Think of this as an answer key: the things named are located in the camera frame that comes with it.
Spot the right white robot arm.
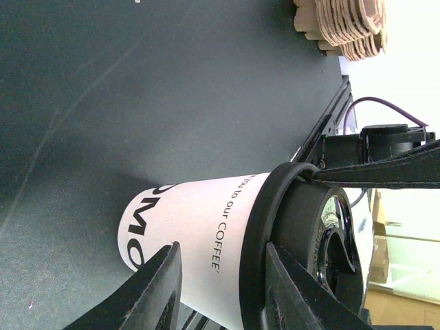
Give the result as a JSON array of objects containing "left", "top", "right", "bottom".
[{"left": 312, "top": 124, "right": 439, "bottom": 189}]

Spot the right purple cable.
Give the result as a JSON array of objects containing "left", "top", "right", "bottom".
[{"left": 342, "top": 97, "right": 429, "bottom": 135}]

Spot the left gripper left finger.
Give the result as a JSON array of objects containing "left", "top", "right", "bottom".
[{"left": 65, "top": 242, "right": 182, "bottom": 329}]

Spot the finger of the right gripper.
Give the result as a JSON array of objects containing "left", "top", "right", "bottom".
[{"left": 311, "top": 140, "right": 439, "bottom": 189}]

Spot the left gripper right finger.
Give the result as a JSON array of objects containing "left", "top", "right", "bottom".
[{"left": 265, "top": 242, "right": 373, "bottom": 329}]

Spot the black front rail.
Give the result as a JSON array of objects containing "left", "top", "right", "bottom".
[{"left": 290, "top": 75, "right": 353, "bottom": 165}]

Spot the stack of pulp carriers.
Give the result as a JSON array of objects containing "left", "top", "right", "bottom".
[{"left": 293, "top": 0, "right": 388, "bottom": 62}]

